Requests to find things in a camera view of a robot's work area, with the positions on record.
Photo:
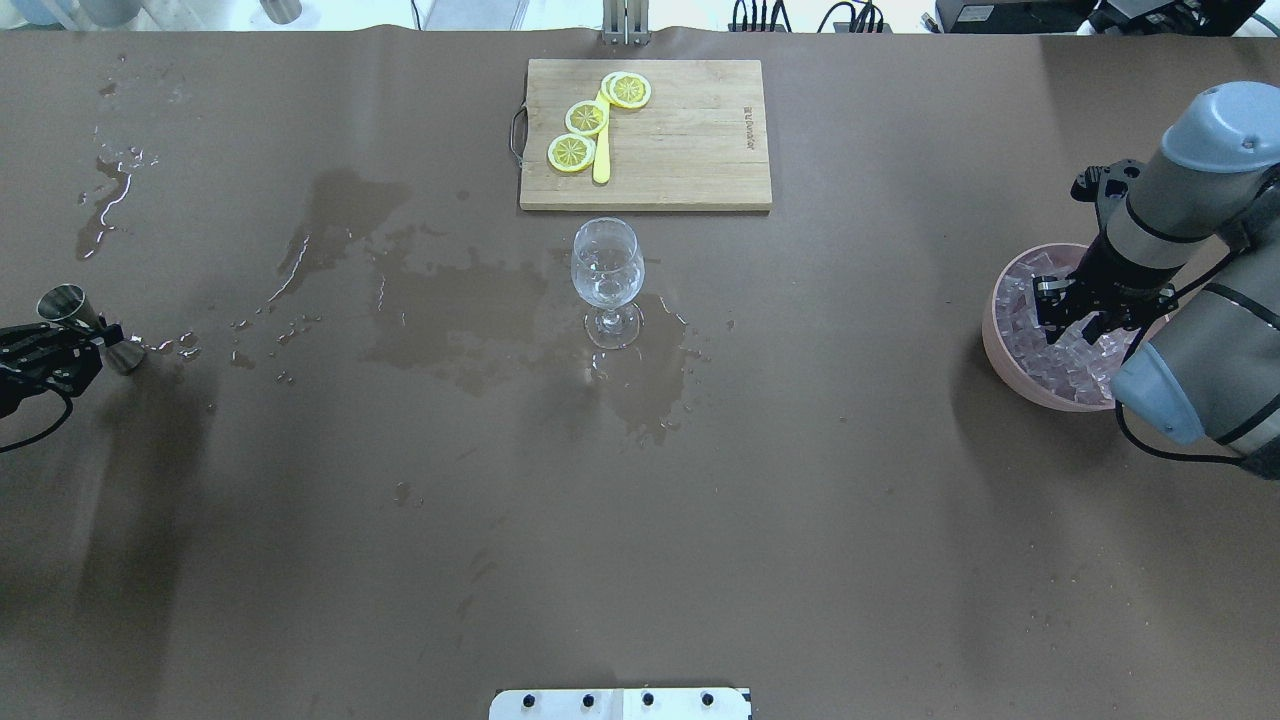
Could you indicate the lemon slice far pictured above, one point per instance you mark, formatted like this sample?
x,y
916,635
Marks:
x,y
627,90

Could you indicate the yellow plastic knife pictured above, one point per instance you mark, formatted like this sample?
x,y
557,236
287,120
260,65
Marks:
x,y
601,169

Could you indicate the pink bowl of ice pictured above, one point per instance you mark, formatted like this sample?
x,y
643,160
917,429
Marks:
x,y
1070,375

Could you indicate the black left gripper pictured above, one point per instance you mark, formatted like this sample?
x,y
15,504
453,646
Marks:
x,y
30,358

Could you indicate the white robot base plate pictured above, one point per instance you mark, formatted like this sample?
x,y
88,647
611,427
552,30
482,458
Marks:
x,y
623,703

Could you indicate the lemon slice middle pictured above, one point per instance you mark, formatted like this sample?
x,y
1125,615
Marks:
x,y
587,118

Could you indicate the wooden cutting board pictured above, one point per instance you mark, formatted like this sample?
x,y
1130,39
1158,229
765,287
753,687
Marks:
x,y
700,144

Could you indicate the lemon slice near handle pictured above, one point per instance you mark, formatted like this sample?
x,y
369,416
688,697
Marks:
x,y
571,152

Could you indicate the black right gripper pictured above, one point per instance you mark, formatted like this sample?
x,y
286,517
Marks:
x,y
1113,270

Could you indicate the steel double jigger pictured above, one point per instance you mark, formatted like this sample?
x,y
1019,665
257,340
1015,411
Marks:
x,y
67,305

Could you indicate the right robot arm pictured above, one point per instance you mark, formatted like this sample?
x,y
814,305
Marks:
x,y
1185,259

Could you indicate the clear wine glass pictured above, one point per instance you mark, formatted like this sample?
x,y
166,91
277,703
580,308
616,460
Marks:
x,y
608,271

